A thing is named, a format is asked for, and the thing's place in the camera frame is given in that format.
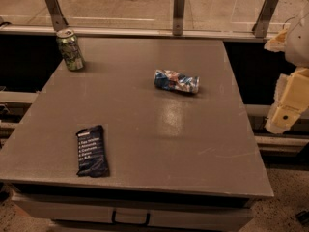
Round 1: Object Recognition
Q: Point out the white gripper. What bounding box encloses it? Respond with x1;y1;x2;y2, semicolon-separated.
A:
264;4;309;134

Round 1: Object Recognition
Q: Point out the blue silver redbull can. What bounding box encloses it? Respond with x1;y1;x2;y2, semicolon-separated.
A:
154;70;200;94

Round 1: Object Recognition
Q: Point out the green soda can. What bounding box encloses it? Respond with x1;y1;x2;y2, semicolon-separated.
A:
56;28;85;71

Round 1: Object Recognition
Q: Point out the small black floor object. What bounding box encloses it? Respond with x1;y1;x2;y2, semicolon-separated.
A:
295;211;309;225

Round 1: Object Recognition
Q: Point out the dark blue snack bar wrapper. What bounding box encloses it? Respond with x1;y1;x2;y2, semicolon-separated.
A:
76;125;109;178

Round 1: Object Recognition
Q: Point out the right metal bracket post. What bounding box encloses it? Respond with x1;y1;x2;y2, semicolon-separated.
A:
252;0;279;38

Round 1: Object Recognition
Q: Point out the left metal bracket post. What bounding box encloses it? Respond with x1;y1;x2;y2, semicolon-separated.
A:
44;0;68;31

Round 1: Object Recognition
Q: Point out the grey drawer with black handle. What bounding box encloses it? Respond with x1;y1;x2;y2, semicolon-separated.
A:
13;193;252;232

